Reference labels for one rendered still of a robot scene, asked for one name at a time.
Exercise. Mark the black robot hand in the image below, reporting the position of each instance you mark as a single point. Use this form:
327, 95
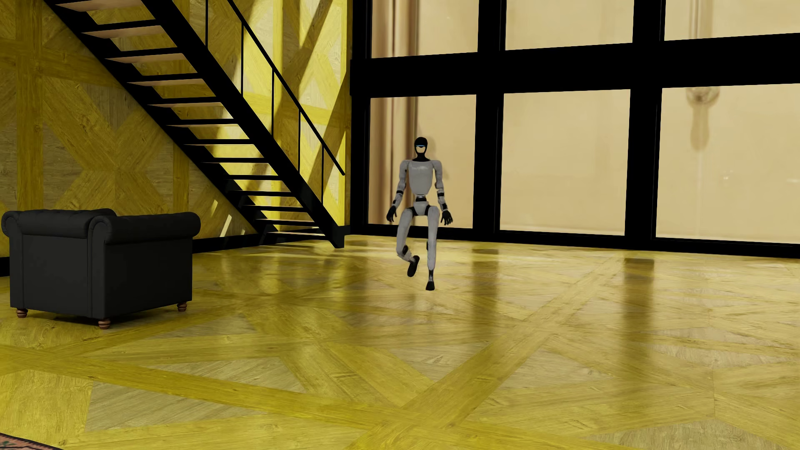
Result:
391, 215
446, 218

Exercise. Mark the black stair handrail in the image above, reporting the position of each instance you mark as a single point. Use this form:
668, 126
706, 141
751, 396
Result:
294, 100

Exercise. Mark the right robot leg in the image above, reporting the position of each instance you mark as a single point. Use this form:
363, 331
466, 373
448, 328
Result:
405, 234

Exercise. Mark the black leather armchair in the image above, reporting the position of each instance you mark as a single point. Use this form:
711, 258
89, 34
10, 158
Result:
100, 262

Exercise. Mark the patterned rug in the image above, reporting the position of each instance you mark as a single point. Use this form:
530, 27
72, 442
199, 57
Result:
19, 442

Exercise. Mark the robot leg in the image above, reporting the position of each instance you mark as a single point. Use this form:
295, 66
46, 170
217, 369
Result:
405, 234
431, 244

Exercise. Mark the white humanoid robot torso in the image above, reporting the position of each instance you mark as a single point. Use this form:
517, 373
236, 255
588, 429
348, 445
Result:
420, 178

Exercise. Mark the black window frame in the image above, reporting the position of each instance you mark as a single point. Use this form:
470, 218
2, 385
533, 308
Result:
644, 69

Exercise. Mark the black robot head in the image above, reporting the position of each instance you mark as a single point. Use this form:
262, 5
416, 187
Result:
420, 145

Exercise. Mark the black open staircase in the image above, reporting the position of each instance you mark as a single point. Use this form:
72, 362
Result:
206, 94

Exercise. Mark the left robot leg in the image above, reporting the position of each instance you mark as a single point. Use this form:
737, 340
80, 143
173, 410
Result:
431, 244

